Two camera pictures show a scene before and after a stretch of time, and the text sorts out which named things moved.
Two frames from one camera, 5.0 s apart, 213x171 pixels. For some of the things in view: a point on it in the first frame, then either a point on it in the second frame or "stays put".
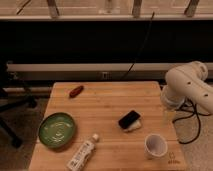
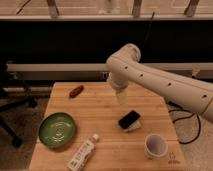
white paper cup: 155,146 stays put
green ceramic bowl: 56,130 stays put
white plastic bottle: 77,161 stays put
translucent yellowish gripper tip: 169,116 → 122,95
